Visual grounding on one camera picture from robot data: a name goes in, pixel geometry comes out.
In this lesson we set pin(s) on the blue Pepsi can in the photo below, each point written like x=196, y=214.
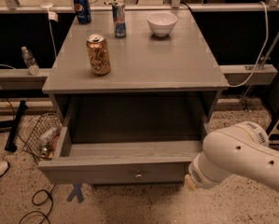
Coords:
x=83, y=11

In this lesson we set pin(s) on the orange patterned soda can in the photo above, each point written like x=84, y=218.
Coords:
x=98, y=54

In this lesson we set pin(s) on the white bowl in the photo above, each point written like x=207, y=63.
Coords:
x=161, y=23

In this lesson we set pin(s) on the grey top drawer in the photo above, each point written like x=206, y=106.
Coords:
x=114, y=155

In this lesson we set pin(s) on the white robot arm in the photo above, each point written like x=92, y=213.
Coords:
x=241, y=149

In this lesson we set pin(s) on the slim Red Bull can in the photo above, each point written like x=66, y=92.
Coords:
x=118, y=12

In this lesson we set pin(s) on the black stand leg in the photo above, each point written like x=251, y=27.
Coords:
x=10, y=145

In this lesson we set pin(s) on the wire basket with items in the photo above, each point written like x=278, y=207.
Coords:
x=42, y=136

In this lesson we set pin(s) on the metal window rail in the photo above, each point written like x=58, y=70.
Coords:
x=193, y=7

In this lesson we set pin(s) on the yellow-tan gripper tip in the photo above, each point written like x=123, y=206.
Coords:
x=197, y=175

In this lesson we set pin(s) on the blue tape cross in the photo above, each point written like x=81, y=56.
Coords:
x=76, y=193

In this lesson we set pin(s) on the clear plastic water bottle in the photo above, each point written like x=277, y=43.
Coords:
x=30, y=61

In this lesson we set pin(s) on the grey drawer cabinet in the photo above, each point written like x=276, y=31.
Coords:
x=153, y=81

